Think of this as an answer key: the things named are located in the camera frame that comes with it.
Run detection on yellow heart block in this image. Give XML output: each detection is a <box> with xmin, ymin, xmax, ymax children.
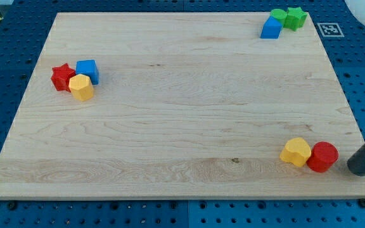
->
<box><xmin>279</xmin><ymin>137</ymin><xmax>312</xmax><ymax>167</ymax></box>

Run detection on red cylinder block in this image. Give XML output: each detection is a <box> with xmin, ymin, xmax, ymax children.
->
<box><xmin>307</xmin><ymin>141</ymin><xmax>339</xmax><ymax>173</ymax></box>

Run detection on wooden board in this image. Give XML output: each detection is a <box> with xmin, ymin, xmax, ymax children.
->
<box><xmin>0</xmin><ymin>12</ymin><xmax>365</xmax><ymax>201</ymax></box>

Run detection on blue cube block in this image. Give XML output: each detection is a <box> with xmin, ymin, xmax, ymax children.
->
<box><xmin>76</xmin><ymin>60</ymin><xmax>99</xmax><ymax>85</ymax></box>

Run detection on yellow hexagon block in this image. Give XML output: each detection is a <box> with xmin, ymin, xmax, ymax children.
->
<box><xmin>68</xmin><ymin>74</ymin><xmax>94</xmax><ymax>101</ymax></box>

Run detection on blue wedge block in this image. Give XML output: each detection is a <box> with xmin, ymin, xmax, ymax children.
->
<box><xmin>260</xmin><ymin>16</ymin><xmax>283</xmax><ymax>39</ymax></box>

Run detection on red star block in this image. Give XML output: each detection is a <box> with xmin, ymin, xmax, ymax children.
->
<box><xmin>51</xmin><ymin>63</ymin><xmax>75</xmax><ymax>92</ymax></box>

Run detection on green cylinder block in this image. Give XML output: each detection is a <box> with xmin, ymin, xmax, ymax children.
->
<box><xmin>270</xmin><ymin>8</ymin><xmax>287</xmax><ymax>26</ymax></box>

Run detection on green star block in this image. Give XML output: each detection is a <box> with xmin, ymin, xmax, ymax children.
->
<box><xmin>284</xmin><ymin>7</ymin><xmax>307</xmax><ymax>31</ymax></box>

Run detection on white fiducial marker tag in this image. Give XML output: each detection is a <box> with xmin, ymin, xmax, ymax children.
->
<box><xmin>317</xmin><ymin>22</ymin><xmax>344</xmax><ymax>37</ymax></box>

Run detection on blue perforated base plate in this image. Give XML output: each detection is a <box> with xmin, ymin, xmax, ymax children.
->
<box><xmin>0</xmin><ymin>0</ymin><xmax>365</xmax><ymax>227</ymax></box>

